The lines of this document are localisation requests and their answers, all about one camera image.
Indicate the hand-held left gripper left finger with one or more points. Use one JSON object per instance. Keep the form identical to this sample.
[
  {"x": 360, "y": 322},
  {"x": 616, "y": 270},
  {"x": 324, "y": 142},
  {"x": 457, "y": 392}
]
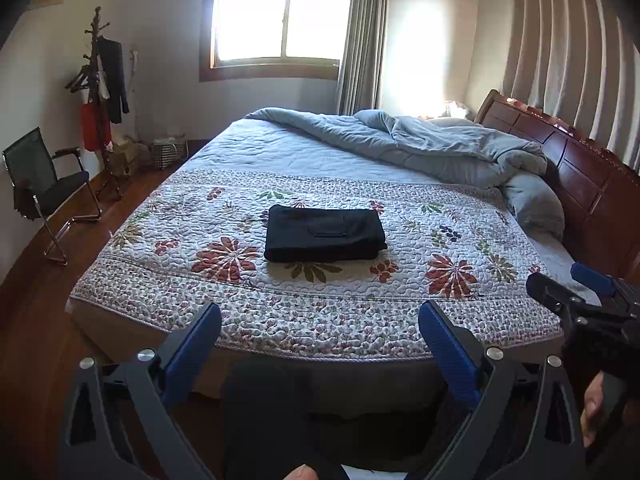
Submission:
[{"x": 197, "y": 345}]

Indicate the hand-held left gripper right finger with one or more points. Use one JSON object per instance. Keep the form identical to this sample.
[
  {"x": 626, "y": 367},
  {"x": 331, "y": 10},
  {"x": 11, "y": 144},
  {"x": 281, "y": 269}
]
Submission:
[{"x": 450, "y": 350}]

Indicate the grey curtain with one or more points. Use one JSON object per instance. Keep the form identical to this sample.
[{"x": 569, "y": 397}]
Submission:
[{"x": 362, "y": 35}]

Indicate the person's left hand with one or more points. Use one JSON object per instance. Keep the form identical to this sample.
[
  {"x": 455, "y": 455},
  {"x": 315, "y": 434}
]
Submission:
[{"x": 301, "y": 474}]

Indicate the dark cloth on chair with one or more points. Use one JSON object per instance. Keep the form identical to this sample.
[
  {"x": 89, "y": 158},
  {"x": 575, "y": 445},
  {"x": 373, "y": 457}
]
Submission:
[{"x": 25, "y": 205}]

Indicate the bed with floral quilt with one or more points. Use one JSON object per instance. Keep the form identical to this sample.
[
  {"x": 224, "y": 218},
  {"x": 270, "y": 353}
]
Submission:
[{"x": 200, "y": 210}]

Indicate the wooden framed window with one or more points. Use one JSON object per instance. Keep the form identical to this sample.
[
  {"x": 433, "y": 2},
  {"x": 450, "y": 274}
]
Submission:
[{"x": 280, "y": 15}]

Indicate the wooden coat rack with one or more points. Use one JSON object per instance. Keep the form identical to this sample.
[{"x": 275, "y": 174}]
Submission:
[{"x": 95, "y": 85}]

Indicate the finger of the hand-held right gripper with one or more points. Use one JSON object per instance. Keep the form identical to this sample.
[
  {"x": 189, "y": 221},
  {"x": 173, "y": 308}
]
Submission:
[
  {"x": 550, "y": 292},
  {"x": 592, "y": 277}
]

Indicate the beige bag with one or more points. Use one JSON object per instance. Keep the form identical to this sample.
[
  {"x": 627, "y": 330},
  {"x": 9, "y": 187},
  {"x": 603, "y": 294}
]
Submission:
[{"x": 127, "y": 160}]

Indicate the black hanging jacket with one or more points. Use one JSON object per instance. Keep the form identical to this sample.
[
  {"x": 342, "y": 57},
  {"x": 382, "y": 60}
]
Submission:
[{"x": 114, "y": 80}]

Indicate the dark wooden headboard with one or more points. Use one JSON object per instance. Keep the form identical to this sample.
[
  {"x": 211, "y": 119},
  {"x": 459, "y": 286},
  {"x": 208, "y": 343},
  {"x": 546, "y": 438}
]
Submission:
[{"x": 590, "y": 180}]

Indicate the grey-blue duvet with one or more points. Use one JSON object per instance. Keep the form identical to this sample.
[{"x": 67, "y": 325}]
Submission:
[{"x": 450, "y": 150}]

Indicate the black pants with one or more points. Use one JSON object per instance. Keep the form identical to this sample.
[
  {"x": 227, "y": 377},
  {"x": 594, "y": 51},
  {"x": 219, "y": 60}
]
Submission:
[{"x": 320, "y": 232}]

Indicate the person's right hand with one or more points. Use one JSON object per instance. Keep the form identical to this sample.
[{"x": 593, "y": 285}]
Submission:
[{"x": 592, "y": 410}]

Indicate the black mesh office chair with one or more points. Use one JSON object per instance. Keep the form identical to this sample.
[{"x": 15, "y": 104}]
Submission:
[{"x": 55, "y": 190}]

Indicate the red hanging bag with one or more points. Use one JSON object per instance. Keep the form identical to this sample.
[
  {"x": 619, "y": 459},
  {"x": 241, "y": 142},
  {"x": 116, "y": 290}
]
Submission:
[{"x": 95, "y": 127}]

